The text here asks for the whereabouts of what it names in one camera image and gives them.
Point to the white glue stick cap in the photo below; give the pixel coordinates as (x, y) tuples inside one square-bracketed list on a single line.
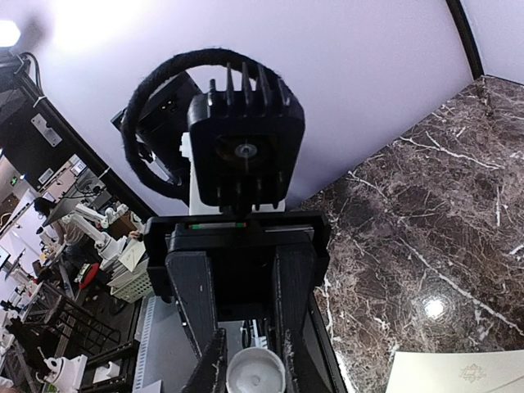
[(256, 370)]

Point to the person in printed shirt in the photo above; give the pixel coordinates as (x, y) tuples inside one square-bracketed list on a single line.
[(74, 240)]

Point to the cream paper envelope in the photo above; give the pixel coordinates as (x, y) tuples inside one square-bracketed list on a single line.
[(500, 371)]

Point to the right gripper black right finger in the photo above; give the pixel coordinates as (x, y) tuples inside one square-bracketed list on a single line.
[(301, 373)]

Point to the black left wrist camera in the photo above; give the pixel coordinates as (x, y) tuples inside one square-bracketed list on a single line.
[(245, 141)]

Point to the black right corner frame post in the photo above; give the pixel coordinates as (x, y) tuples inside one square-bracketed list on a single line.
[(468, 41)]

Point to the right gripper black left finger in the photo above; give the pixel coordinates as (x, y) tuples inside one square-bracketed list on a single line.
[(209, 375)]

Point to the white perforated metal basket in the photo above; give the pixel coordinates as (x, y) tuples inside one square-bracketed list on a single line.
[(130, 286)]

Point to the white slotted cable duct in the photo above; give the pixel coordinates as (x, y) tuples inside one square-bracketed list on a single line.
[(143, 335)]

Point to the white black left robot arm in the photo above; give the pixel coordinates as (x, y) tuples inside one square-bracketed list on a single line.
[(153, 127)]

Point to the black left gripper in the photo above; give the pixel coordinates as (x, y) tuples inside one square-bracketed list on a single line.
[(222, 269)]

